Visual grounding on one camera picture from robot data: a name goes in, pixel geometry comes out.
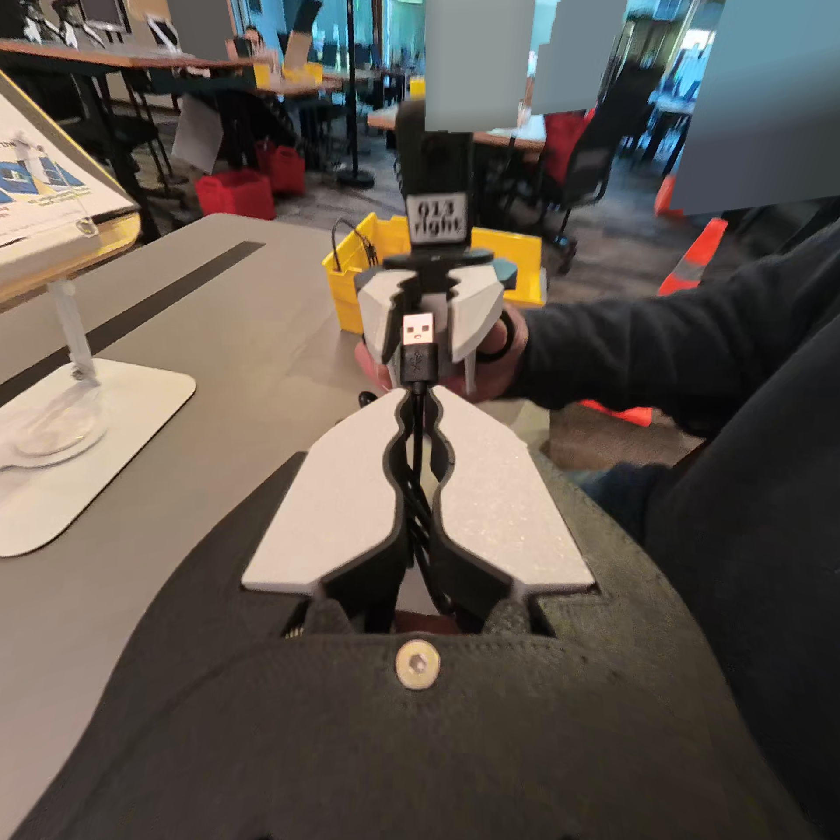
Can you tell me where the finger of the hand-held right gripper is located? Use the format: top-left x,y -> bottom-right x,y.
356,268 -> 411,391
448,264 -> 506,398

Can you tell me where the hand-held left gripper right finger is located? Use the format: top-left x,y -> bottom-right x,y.
428,386 -> 597,634

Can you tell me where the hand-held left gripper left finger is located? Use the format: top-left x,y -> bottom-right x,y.
241,387 -> 406,634

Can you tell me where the yellow plastic bin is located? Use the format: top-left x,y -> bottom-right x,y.
322,211 -> 547,336

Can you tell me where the black usb cable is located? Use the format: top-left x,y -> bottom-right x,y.
397,311 -> 457,618

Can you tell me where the person's right hand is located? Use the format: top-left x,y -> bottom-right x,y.
354,305 -> 530,403

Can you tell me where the person's left hand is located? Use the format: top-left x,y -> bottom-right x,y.
394,610 -> 462,636

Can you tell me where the wooden top desk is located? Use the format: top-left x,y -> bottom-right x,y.
366,105 -> 547,217
0,38 -> 277,244

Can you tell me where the person's blue jeans leg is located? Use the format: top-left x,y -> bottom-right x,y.
577,462 -> 657,546

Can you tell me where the red plastic bin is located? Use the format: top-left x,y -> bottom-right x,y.
195,169 -> 277,221
256,141 -> 307,196
541,110 -> 595,188

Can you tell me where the black mesh office chair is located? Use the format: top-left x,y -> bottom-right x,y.
545,66 -> 664,270

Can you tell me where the black tape strip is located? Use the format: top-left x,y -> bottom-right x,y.
0,241 -> 265,404

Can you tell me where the orange traffic cone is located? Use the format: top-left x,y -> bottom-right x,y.
656,217 -> 729,298

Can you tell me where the grey hanging sheet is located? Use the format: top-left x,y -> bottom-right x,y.
172,98 -> 224,173

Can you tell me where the printed instruction sheet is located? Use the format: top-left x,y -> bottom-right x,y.
0,85 -> 129,247

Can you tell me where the framed display screen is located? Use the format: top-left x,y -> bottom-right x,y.
79,0 -> 132,34

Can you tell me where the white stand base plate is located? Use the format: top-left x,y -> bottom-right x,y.
0,357 -> 196,559

